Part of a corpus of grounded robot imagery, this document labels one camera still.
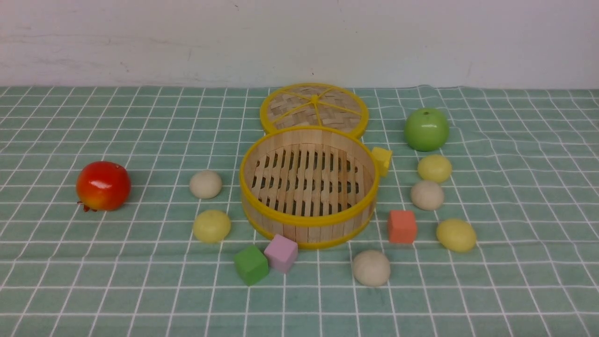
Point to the pink cube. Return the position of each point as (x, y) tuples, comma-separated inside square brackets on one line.
[(281, 253)]

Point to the orange cube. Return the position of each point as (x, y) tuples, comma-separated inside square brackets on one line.
[(401, 227)]

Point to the green apple toy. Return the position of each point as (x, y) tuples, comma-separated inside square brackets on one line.
[(426, 129)]

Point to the woven bamboo steamer lid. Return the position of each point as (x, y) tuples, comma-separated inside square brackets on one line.
[(314, 104)]

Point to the green cube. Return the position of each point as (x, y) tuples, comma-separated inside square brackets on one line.
[(251, 265)]

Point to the yellow cube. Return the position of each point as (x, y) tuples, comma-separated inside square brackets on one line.
[(383, 159)]

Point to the bamboo steamer tray yellow rim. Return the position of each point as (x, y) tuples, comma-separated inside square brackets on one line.
[(313, 185)]

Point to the yellow bun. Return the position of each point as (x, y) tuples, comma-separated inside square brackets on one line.
[(211, 226), (436, 168), (456, 235)]

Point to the red pomegranate toy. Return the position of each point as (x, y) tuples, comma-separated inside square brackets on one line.
[(103, 186)]

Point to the white bun front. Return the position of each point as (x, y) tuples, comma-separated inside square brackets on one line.
[(371, 268)]

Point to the white bun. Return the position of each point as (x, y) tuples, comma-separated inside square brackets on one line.
[(371, 268), (427, 195), (205, 184)]

